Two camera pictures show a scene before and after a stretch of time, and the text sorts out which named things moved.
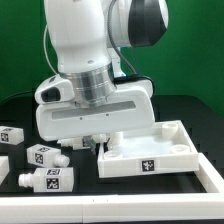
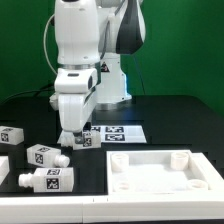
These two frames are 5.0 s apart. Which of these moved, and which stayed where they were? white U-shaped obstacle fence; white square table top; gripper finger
Moved: gripper finger; white square table top
Stayed: white U-shaped obstacle fence
